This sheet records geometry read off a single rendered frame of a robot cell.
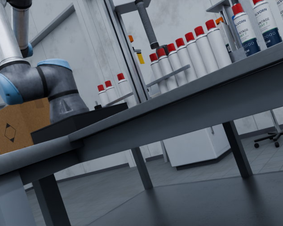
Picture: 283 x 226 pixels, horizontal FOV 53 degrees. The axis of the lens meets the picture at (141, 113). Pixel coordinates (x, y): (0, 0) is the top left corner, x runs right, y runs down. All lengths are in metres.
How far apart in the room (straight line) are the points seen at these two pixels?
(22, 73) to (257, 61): 0.82
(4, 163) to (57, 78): 0.49
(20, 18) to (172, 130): 1.01
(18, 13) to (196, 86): 1.06
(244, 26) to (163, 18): 4.72
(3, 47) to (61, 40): 6.81
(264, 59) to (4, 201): 0.56
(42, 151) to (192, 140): 3.34
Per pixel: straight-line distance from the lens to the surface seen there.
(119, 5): 1.25
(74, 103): 1.06
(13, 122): 1.61
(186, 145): 4.02
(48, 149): 0.72
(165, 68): 1.27
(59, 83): 1.07
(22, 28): 1.45
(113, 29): 1.27
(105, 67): 6.40
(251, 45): 1.09
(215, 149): 3.88
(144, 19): 1.23
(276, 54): 0.41
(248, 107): 0.47
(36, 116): 1.58
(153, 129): 0.58
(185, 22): 5.52
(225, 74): 0.43
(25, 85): 1.05
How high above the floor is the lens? 0.79
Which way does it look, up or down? 2 degrees up
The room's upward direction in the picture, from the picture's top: 19 degrees counter-clockwise
